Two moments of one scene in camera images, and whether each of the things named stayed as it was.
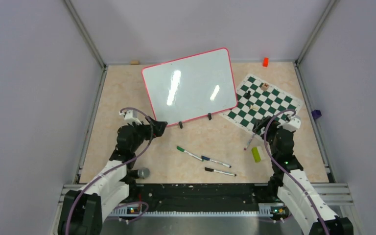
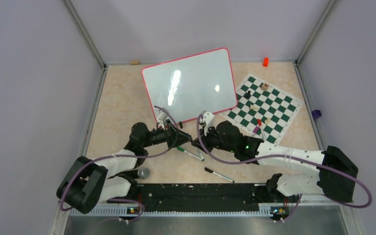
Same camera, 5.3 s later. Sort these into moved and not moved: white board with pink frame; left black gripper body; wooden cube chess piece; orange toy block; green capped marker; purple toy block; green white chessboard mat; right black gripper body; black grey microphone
Moved: left black gripper body; right black gripper body
Not moved: white board with pink frame; purple toy block; orange toy block; green white chessboard mat; black grey microphone; wooden cube chess piece; green capped marker
